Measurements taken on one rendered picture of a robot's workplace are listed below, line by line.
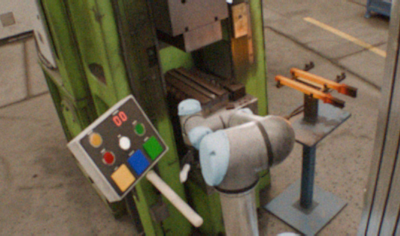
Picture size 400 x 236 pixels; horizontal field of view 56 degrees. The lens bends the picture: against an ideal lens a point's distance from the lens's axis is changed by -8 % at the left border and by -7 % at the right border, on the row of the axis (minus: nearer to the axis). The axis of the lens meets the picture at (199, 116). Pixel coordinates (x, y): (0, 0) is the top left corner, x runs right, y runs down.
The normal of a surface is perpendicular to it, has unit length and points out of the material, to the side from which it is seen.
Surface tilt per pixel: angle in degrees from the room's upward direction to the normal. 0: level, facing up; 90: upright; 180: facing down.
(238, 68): 90
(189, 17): 90
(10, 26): 90
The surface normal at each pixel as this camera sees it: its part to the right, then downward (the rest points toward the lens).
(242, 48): 0.57, 0.39
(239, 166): 0.26, 0.31
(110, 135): 0.69, -0.26
